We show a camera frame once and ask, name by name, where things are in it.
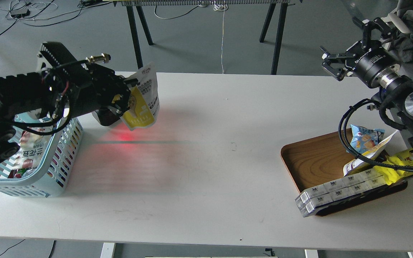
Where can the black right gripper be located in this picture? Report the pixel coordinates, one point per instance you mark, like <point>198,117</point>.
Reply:
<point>369,66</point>

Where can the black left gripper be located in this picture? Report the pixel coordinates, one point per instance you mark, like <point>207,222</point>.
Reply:
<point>95,86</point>

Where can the yellow white snack pouch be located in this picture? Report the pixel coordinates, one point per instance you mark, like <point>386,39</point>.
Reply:
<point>145,103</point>

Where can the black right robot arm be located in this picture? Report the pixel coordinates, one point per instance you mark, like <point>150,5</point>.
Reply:
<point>394,103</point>

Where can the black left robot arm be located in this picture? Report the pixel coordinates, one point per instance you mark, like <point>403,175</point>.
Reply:
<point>38,99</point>

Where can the blue snack bag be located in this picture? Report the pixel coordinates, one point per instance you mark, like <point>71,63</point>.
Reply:
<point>364,139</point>

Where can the red white snack bag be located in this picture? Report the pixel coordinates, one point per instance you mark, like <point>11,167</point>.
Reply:
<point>29,156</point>

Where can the light blue plastic basket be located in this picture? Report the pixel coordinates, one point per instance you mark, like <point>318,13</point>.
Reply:
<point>51,176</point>

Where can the yellow cartoon snack bag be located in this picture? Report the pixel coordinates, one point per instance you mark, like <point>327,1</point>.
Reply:
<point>403,158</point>

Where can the black barcode scanner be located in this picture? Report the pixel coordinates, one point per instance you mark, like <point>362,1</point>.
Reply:
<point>107,116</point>

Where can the brown wooden tray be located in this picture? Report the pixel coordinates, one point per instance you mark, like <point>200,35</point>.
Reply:
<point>318,160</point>

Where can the black power adapter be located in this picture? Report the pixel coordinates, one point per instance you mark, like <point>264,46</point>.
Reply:
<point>20,13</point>

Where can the clear wrapped white box pack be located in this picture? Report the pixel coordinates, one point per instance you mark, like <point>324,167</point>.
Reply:
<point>340,191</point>

